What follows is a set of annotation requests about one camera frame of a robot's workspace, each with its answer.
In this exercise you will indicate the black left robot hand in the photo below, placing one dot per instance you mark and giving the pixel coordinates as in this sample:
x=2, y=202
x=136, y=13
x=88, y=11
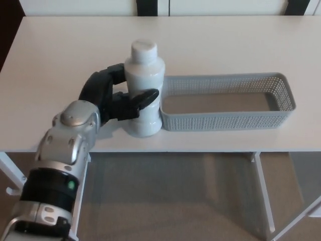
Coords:
x=100, y=88

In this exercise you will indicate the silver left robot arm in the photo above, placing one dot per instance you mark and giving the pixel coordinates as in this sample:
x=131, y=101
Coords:
x=62, y=140

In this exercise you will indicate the white desk side hook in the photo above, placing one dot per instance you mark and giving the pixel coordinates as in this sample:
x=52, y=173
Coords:
x=12, y=190

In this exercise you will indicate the black vertical panel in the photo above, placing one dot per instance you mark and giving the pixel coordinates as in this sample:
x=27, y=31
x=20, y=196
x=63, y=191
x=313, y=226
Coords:
x=298, y=7
x=146, y=7

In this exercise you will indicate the white plastic bottle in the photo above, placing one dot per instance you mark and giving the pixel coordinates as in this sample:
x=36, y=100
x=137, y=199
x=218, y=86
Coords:
x=145, y=75

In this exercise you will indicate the grey perforated plastic basket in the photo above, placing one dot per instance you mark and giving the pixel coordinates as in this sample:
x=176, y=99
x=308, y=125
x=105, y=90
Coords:
x=220, y=120

